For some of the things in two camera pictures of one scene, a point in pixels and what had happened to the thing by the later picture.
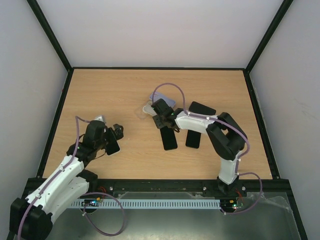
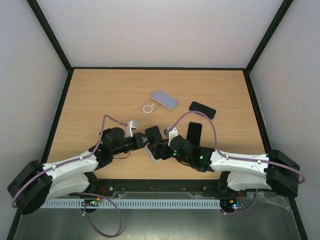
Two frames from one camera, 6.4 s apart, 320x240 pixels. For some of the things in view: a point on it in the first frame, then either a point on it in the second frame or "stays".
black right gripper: [160, 117] -> [160, 148]
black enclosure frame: [173, 187] stays
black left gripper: [119, 134] -> [138, 141]
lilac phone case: [158, 95] stays
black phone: [169, 138] -> [154, 134]
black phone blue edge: [199, 108] stays
